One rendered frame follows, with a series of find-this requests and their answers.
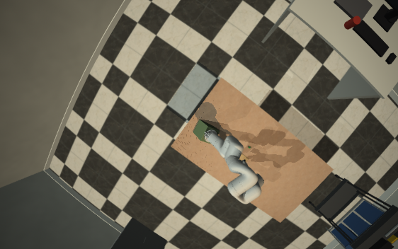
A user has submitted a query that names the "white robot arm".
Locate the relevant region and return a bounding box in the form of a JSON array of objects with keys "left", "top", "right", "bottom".
[{"left": 205, "top": 129, "right": 264, "bottom": 204}]

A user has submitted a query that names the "tan mat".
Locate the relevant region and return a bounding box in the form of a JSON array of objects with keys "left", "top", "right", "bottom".
[{"left": 240, "top": 154, "right": 249, "bottom": 162}]

